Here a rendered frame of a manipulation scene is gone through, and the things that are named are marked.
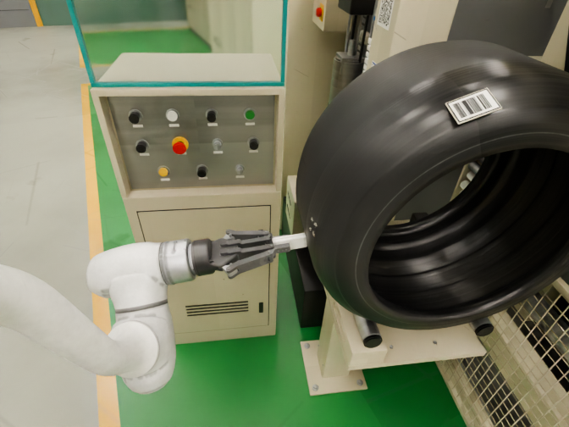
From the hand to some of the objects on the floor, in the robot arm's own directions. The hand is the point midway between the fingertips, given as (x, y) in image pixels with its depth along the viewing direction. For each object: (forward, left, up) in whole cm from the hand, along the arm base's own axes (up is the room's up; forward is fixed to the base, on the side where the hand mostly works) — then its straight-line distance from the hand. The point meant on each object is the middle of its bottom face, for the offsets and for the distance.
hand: (290, 242), depth 75 cm
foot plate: (+47, 0, -110) cm, 120 cm away
